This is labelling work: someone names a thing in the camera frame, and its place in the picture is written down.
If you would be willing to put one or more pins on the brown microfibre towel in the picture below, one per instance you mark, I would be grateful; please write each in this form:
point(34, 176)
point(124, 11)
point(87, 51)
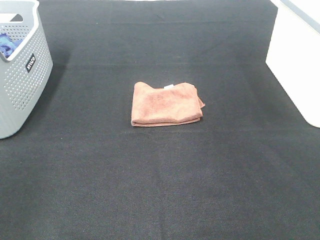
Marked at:
point(156, 107)

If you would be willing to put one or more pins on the black table mat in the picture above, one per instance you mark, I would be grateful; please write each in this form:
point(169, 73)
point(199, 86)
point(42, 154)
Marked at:
point(78, 169)

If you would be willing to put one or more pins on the grey perforated laundry basket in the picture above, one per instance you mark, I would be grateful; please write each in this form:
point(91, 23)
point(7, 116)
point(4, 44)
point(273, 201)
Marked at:
point(25, 72)

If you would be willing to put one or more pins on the white plastic bin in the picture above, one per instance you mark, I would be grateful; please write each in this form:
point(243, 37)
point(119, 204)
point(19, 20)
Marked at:
point(293, 54)

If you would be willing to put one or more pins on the blue cloth in basket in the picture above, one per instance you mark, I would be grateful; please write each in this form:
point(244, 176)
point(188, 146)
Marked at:
point(7, 46)

